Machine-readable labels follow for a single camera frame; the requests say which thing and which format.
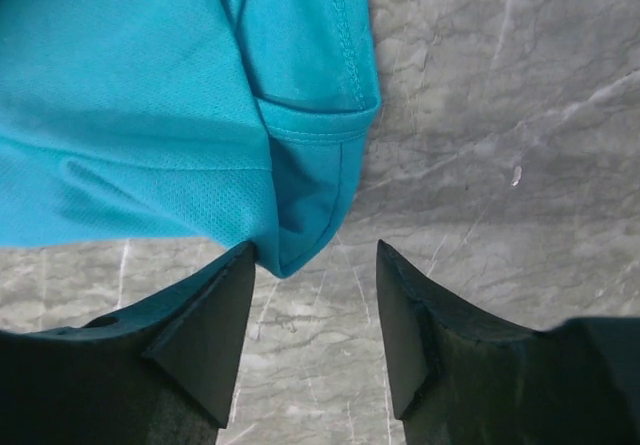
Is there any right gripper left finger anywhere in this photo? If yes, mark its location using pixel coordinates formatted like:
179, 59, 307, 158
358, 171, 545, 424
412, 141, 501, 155
1, 242, 255, 444

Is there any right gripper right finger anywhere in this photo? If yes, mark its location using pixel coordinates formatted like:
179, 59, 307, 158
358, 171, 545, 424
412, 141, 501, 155
376, 242, 639, 444

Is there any teal t-shirt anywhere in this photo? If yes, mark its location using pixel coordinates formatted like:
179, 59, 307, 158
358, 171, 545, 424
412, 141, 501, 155
1, 0, 381, 277

